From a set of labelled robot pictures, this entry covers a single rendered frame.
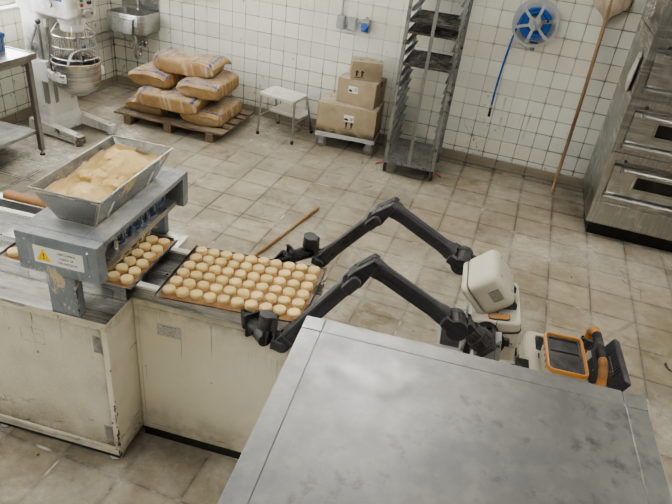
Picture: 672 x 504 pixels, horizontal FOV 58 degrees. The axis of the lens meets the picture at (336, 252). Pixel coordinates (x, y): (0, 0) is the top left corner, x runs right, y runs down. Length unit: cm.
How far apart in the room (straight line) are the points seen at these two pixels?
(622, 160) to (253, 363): 370
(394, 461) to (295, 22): 606
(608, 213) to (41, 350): 439
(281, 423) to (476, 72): 564
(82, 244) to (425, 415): 172
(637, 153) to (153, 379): 403
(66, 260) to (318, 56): 463
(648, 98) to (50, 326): 434
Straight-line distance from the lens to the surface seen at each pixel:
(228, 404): 275
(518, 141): 636
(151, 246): 278
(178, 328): 257
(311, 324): 88
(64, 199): 236
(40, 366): 285
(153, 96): 632
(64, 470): 311
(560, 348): 254
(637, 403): 93
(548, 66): 616
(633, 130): 526
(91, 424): 294
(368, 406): 78
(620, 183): 541
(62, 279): 244
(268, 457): 71
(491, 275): 217
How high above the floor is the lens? 237
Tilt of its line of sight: 32 degrees down
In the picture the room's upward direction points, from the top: 7 degrees clockwise
